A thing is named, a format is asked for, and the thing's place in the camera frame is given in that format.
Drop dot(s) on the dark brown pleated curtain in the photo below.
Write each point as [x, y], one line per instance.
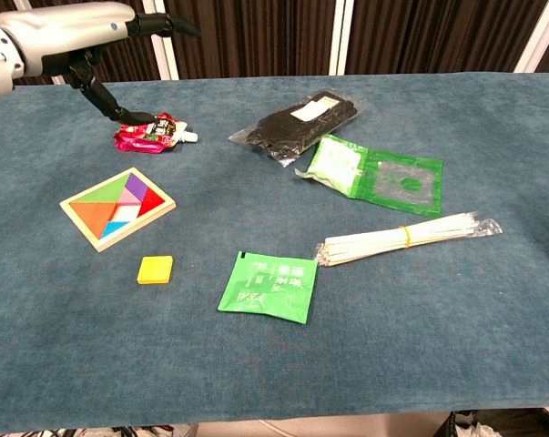
[256, 36]

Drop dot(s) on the green sachet packet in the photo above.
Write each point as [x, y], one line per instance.
[269, 287]

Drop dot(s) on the yellow square block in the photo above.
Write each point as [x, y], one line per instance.
[155, 269]

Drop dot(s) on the green clear packet white pad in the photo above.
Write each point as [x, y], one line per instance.
[392, 182]

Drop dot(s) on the red pink spout pouch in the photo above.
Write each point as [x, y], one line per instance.
[151, 136]

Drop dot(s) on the wooden tangram puzzle tray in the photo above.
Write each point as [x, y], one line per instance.
[110, 209]

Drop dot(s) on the blue table cloth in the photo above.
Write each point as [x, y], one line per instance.
[274, 364]

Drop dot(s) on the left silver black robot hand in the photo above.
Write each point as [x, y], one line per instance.
[69, 27]

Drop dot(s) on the black storage crate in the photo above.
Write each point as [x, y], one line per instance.
[506, 423]

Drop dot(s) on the bundle of white wrapped straws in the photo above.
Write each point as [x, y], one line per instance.
[392, 239]

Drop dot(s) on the black gloves in plastic bag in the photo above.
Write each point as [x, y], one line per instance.
[297, 127]

